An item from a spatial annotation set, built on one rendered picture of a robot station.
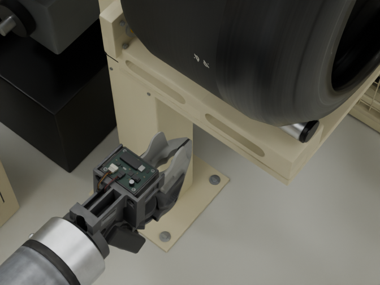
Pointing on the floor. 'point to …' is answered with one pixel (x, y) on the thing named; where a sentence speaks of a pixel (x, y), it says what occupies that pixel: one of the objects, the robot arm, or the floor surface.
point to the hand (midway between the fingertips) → (182, 149)
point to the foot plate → (185, 206)
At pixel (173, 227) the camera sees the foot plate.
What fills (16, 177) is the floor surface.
